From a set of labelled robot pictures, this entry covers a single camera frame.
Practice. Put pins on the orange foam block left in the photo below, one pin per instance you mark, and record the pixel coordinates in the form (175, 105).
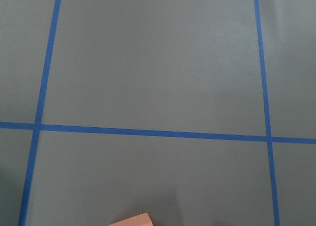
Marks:
(139, 220)

